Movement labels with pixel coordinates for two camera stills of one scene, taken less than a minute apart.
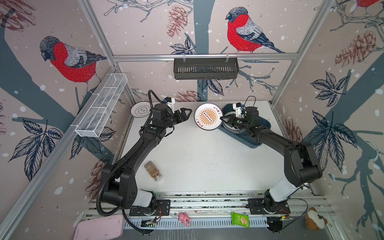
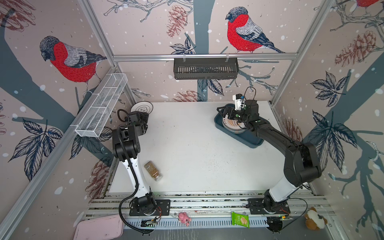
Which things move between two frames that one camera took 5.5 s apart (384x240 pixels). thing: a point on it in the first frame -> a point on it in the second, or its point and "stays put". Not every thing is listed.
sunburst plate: (207, 116) -> (233, 126)
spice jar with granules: (153, 171) stays put
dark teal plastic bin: (250, 141) stays put
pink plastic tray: (108, 227) stays put
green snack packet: (241, 219) stays put
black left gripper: (182, 114) -> (143, 116)
